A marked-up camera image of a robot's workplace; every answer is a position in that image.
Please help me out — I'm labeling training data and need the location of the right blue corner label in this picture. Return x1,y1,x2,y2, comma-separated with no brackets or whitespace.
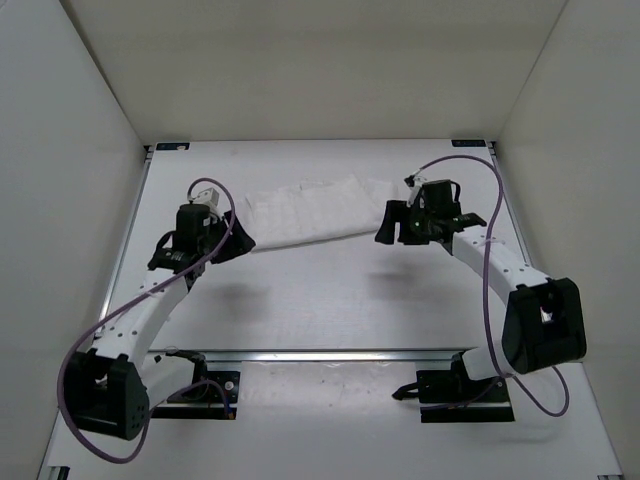
451,139,486,148

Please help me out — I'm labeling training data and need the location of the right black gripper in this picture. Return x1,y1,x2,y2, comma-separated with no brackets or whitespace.
376,201,437,246

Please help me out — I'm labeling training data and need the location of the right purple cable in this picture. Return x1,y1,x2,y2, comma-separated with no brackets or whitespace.
407,154,571,417

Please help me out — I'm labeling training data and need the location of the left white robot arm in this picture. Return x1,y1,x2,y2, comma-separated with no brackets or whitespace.
61,203,255,440

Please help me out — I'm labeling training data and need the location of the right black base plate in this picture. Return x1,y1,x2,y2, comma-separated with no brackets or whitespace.
392,370,515,424

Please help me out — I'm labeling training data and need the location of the blue corner label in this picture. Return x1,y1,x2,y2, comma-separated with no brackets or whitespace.
451,139,486,148
155,142,190,151

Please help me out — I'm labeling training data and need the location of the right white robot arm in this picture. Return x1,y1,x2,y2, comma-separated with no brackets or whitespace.
375,176,587,401

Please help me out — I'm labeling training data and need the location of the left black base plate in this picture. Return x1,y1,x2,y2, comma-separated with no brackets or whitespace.
152,367,241,421

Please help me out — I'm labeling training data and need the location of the purple cable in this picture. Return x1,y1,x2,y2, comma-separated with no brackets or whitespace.
407,154,571,417
57,177,236,465

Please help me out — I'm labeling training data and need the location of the aluminium table front rail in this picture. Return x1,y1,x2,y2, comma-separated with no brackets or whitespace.
204,349,456,363

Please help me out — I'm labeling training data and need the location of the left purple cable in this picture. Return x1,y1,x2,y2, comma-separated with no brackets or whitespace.
57,177,236,465

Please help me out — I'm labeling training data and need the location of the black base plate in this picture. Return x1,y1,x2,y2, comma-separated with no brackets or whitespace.
392,370,515,424
152,367,241,421

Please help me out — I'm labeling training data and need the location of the left blue corner label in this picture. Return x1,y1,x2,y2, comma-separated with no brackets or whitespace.
155,142,190,151

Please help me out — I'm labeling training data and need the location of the white pleated skirt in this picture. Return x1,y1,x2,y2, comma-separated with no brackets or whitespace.
238,174,398,250

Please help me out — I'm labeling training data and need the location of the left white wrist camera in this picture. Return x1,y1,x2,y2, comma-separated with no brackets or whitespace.
190,187,220,222

